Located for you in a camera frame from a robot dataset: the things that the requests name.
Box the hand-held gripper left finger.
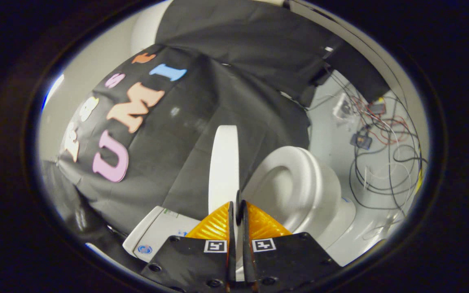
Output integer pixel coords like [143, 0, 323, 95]
[141, 201, 237, 293]

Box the white ceramic toilet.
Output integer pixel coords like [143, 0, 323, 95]
[123, 163, 357, 267]

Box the bundle of loose cables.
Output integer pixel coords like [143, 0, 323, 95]
[312, 69, 428, 241]

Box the white toilet seat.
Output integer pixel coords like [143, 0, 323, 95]
[243, 146, 342, 237]

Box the black backdrop cloth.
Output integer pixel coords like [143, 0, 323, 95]
[41, 0, 390, 261]

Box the black round lid handle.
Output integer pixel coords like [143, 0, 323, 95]
[236, 189, 245, 227]

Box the clear plastic bag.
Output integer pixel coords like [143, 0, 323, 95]
[334, 94, 355, 120]

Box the small blue electronic module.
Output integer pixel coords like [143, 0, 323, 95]
[351, 132, 373, 150]

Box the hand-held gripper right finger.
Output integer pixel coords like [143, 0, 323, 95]
[241, 200, 343, 293]

